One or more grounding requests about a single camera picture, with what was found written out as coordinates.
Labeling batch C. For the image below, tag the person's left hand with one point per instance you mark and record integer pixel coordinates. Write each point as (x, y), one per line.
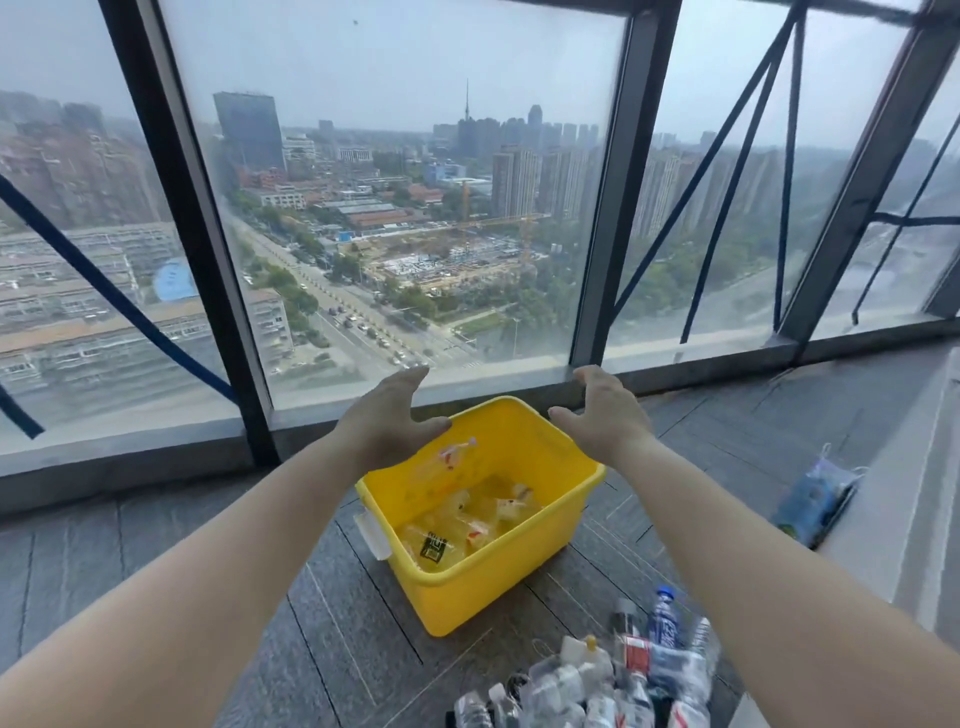
(382, 431)

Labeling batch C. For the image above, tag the person's right hand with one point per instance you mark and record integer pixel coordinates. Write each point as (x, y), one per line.
(611, 427)

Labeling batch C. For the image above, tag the red label plastic bottle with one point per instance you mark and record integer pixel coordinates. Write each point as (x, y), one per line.
(450, 457)

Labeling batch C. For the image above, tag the cluster of discarded bottles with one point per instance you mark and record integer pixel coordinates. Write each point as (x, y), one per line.
(465, 529)

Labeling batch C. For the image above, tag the yellow plastic bin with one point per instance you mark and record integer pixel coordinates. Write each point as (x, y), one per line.
(480, 592)

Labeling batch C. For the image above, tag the bag of bottles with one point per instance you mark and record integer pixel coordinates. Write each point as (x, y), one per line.
(555, 690)

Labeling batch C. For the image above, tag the person's right forearm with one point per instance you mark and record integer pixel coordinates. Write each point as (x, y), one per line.
(787, 600)

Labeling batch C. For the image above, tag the person's left forearm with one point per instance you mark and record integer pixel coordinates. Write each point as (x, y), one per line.
(187, 600)

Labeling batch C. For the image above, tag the blue green flat box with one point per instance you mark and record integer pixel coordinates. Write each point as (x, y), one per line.
(814, 502)

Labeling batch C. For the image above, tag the dark metal window frame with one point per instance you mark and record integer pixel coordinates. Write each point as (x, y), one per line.
(615, 225)

